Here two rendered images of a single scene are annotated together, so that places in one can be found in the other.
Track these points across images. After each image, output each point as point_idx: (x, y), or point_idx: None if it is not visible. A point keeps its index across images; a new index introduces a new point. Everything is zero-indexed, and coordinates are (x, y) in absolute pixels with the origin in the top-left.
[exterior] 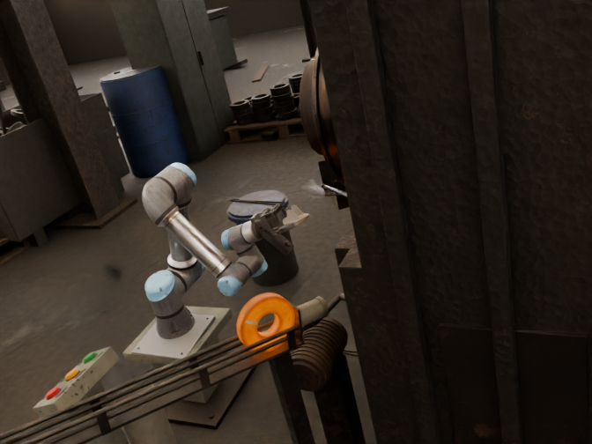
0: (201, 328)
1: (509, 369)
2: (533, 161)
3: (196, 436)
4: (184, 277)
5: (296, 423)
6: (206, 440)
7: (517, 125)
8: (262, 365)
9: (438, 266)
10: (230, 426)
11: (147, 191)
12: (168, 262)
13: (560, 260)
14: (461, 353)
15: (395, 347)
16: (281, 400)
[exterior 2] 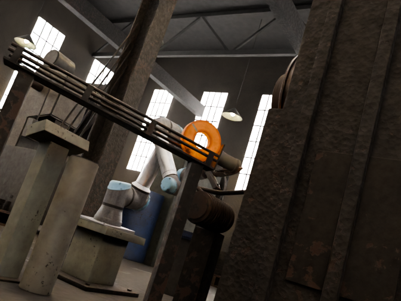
0: (123, 228)
1: (357, 181)
2: None
3: (68, 286)
4: (135, 194)
5: (174, 224)
6: (74, 289)
7: None
8: (138, 298)
9: (333, 109)
10: (96, 295)
11: (158, 117)
12: (132, 182)
13: None
14: (324, 173)
15: (279, 169)
16: (174, 205)
